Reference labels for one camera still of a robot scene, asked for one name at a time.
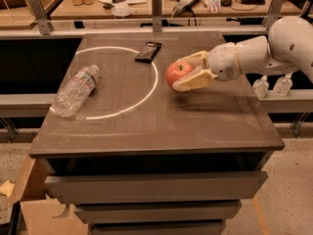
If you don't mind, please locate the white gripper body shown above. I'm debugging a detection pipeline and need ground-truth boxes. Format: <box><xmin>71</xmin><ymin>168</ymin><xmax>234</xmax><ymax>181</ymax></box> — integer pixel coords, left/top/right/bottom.
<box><xmin>205</xmin><ymin>42</ymin><xmax>241</xmax><ymax>81</ymax></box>

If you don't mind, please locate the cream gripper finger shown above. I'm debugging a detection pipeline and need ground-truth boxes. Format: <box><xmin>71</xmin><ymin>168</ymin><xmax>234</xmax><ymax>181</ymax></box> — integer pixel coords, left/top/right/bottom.
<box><xmin>172</xmin><ymin>67</ymin><xmax>218</xmax><ymax>92</ymax></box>
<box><xmin>180</xmin><ymin>51</ymin><xmax>208</xmax><ymax>70</ymax></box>

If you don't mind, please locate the red apple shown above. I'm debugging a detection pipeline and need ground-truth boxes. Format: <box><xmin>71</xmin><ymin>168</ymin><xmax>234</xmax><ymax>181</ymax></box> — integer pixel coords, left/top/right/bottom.
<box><xmin>165</xmin><ymin>61</ymin><xmax>194</xmax><ymax>89</ymax></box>

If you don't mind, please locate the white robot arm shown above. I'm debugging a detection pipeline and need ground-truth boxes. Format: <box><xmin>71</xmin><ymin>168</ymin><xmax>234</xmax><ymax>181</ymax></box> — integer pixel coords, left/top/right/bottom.
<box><xmin>171</xmin><ymin>17</ymin><xmax>313</xmax><ymax>92</ymax></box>

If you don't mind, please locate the clear sanitizer bottle left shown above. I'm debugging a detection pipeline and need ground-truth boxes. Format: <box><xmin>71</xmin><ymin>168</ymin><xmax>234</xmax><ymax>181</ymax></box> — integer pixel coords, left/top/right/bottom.
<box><xmin>252</xmin><ymin>75</ymin><xmax>269</xmax><ymax>99</ymax></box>

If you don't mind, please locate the clear sanitizer bottle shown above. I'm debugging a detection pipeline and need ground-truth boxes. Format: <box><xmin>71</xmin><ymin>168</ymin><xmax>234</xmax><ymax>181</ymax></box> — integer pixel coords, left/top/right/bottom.
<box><xmin>273</xmin><ymin>73</ymin><xmax>292</xmax><ymax>97</ymax></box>
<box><xmin>252</xmin><ymin>75</ymin><xmax>269</xmax><ymax>99</ymax></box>

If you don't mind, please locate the clear sanitizer bottle right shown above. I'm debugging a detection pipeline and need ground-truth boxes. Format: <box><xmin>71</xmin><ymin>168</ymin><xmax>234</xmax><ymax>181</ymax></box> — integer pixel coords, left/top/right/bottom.
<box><xmin>273</xmin><ymin>73</ymin><xmax>292</xmax><ymax>97</ymax></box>

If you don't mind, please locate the clear plastic water bottle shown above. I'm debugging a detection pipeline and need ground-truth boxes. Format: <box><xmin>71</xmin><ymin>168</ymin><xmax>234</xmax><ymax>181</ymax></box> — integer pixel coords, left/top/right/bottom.
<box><xmin>51</xmin><ymin>65</ymin><xmax>100</xmax><ymax>118</ymax></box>

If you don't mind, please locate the dark snack bar wrapper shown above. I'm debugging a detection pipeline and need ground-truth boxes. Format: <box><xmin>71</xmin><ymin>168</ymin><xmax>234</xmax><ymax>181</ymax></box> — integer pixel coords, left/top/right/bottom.
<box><xmin>135</xmin><ymin>41</ymin><xmax>162</xmax><ymax>64</ymax></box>

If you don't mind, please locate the grey stapler tool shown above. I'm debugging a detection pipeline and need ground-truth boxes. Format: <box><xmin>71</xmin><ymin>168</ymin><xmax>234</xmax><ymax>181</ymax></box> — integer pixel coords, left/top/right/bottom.
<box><xmin>173</xmin><ymin>0</ymin><xmax>200</xmax><ymax>16</ymax></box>

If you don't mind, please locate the colourful small packet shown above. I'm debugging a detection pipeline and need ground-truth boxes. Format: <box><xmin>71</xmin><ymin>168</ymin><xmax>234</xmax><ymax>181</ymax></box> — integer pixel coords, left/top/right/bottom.
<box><xmin>204</xmin><ymin>0</ymin><xmax>221</xmax><ymax>13</ymax></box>

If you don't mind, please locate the white bowl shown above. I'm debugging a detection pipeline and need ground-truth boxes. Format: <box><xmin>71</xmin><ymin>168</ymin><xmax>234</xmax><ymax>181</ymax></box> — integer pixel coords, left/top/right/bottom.
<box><xmin>111</xmin><ymin>4</ymin><xmax>132</xmax><ymax>18</ymax></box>

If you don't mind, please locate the grey drawer cabinet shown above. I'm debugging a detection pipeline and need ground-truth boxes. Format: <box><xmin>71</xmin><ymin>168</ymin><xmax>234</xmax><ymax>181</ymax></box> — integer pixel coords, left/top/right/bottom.
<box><xmin>30</xmin><ymin>29</ymin><xmax>284</xmax><ymax>235</ymax></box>

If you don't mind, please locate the wooden desk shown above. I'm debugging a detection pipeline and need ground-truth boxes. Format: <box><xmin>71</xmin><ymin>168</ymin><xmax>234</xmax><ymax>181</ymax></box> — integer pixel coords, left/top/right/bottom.
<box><xmin>50</xmin><ymin>0</ymin><xmax>301</xmax><ymax>21</ymax></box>

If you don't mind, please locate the cardboard box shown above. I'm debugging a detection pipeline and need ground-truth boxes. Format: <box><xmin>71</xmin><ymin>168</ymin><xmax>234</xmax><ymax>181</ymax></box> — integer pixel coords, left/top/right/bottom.
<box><xmin>8</xmin><ymin>156</ymin><xmax>88</xmax><ymax>235</ymax></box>

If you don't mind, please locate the yellow sticky note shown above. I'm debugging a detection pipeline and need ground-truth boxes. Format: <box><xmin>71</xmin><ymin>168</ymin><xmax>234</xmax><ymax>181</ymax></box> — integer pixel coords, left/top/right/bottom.
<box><xmin>0</xmin><ymin>180</ymin><xmax>15</xmax><ymax>198</ymax></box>

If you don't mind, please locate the metal bracket right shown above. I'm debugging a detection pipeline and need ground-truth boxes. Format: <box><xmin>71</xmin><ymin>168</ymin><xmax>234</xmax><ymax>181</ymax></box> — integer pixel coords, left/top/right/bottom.
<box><xmin>262</xmin><ymin>0</ymin><xmax>285</xmax><ymax>30</ymax></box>

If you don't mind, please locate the metal bracket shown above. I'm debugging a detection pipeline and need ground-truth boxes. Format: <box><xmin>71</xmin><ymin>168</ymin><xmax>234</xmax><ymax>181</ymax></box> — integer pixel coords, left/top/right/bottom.
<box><xmin>152</xmin><ymin>0</ymin><xmax>162</xmax><ymax>32</ymax></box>
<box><xmin>28</xmin><ymin>0</ymin><xmax>52</xmax><ymax>35</ymax></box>
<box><xmin>262</xmin><ymin>0</ymin><xmax>285</xmax><ymax>30</ymax></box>

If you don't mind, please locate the metal bracket middle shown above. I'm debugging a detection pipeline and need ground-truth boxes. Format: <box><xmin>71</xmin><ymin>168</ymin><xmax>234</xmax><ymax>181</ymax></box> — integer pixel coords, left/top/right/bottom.
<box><xmin>152</xmin><ymin>0</ymin><xmax>162</xmax><ymax>32</ymax></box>

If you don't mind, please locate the metal bracket left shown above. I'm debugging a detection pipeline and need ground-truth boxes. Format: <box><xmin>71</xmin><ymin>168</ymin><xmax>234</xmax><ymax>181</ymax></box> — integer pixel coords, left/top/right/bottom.
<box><xmin>28</xmin><ymin>0</ymin><xmax>52</xmax><ymax>35</ymax></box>

